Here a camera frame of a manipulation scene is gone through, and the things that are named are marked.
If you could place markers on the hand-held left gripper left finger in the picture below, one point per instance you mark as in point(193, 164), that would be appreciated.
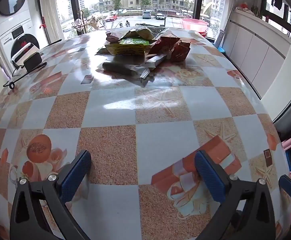
point(75, 176)

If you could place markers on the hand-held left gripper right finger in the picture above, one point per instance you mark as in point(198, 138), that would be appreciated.
point(208, 177)

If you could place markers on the checkered printed tablecloth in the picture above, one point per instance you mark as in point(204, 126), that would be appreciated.
point(160, 142)

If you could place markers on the white snack packet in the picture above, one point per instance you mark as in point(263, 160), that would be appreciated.
point(156, 61)

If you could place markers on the red snack packet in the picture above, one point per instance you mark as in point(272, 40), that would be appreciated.
point(181, 52)
point(164, 45)

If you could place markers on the white cabinet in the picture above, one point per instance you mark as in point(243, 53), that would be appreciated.
point(250, 50)

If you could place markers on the white chair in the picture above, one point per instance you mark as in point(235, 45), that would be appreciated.
point(23, 52)

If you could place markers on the yellow printed snack packet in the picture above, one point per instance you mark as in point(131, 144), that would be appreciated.
point(126, 48)

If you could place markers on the grey patterned board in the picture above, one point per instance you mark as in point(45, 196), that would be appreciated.
point(220, 38)

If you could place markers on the small brown snack packet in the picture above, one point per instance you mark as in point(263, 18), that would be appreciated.
point(111, 37)

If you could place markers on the pink plastic basin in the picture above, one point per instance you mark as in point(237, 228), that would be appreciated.
point(194, 23)

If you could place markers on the white washing machine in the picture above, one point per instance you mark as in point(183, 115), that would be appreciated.
point(8, 33)

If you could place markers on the olive green foil bag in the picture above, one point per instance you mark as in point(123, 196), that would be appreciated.
point(143, 32)

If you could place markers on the dark parked car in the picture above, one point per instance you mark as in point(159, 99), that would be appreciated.
point(160, 17)

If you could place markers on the green plant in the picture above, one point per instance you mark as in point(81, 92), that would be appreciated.
point(256, 10)

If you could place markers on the blue grey parked car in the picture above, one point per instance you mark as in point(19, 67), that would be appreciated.
point(146, 14)

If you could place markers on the red and white cloth bundle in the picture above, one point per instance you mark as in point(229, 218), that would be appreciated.
point(244, 6)

